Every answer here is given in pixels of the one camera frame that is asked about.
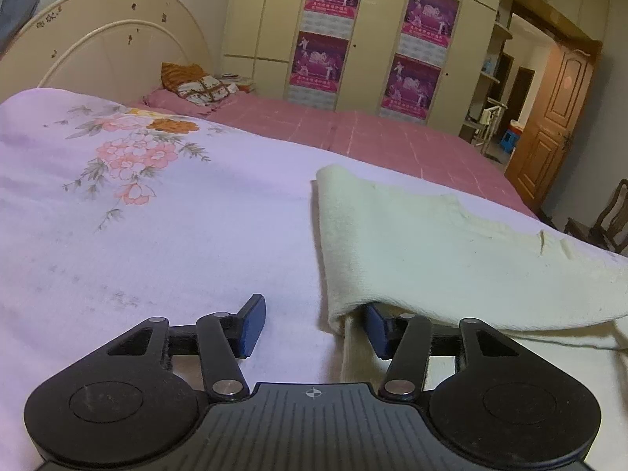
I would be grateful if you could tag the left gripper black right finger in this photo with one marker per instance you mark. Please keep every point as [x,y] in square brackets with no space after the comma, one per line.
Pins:
[405,341]

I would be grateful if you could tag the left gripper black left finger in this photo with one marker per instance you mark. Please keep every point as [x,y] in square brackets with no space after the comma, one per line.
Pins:
[224,340]

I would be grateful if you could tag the cream knitted garment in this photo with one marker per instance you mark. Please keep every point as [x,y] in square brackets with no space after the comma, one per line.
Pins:
[431,256]

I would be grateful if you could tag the lilac floral bed sheet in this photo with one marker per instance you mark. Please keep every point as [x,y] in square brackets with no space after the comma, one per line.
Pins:
[111,216]

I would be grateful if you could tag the pink checked bed cover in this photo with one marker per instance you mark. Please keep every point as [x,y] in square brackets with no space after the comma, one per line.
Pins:
[400,146]

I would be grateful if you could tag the blue plastic stool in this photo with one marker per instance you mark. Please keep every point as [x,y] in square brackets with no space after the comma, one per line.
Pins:
[509,141]

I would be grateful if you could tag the dark wooden chair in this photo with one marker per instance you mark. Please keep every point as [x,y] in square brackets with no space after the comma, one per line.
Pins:
[609,231]

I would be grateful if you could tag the white metal rack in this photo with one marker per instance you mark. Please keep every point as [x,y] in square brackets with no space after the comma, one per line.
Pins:
[488,123]

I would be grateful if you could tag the brown wooden door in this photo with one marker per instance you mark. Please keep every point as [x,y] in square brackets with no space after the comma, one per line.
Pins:
[549,130]

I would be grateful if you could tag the pink pillow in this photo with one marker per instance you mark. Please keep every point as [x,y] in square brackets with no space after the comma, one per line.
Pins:
[166,101]

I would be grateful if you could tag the lower right purple poster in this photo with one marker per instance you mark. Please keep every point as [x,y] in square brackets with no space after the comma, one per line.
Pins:
[409,90]

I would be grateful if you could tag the books on nightstand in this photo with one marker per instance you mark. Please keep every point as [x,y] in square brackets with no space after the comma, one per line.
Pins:
[244,84]

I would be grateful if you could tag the orange white patterned pillow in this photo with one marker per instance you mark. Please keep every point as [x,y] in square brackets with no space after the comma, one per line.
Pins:
[193,84]

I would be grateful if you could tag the lower left purple poster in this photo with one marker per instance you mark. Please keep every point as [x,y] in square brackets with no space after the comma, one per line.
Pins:
[316,72]

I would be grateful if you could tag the upper right purple poster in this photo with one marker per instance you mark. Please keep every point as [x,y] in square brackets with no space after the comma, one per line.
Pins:
[426,30]

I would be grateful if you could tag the cream curved headboard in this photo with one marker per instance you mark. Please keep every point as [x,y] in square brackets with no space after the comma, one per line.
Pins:
[112,49]

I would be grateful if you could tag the cream wardrobe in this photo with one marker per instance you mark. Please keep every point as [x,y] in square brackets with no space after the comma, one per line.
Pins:
[261,38]

